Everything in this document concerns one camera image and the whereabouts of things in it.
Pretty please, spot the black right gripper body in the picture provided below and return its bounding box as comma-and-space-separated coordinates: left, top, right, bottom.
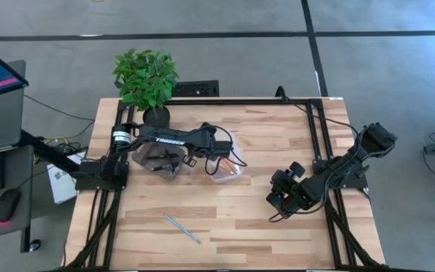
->
276, 161, 317, 220

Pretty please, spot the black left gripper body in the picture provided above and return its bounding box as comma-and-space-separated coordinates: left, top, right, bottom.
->
208, 139, 235, 159

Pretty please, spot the clear plastic bin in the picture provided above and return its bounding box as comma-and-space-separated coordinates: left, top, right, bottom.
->
205, 130, 245, 185

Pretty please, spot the grey translucent plastic bin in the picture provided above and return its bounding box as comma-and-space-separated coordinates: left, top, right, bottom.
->
131, 139, 199, 181

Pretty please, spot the light blue pencil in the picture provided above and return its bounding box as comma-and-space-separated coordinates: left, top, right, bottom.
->
164, 214, 202, 246

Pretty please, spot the green potted plant black pot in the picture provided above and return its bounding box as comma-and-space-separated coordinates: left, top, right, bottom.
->
112, 48, 180, 129

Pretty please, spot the white cardboard box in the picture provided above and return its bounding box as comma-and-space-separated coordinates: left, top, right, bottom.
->
46, 151, 86, 206

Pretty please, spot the grey monitor light blue screen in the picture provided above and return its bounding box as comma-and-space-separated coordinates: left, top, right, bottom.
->
0, 59, 26, 154

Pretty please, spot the black computer mouse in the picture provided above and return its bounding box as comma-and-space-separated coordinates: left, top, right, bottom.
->
0, 187, 22, 224

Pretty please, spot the black aluminium table frame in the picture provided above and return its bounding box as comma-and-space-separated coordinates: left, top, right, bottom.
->
60, 97, 388, 272

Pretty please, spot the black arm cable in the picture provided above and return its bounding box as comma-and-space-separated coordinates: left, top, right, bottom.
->
275, 85, 358, 133

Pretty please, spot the black floor cable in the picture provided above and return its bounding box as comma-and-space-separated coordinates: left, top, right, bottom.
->
23, 94, 96, 122

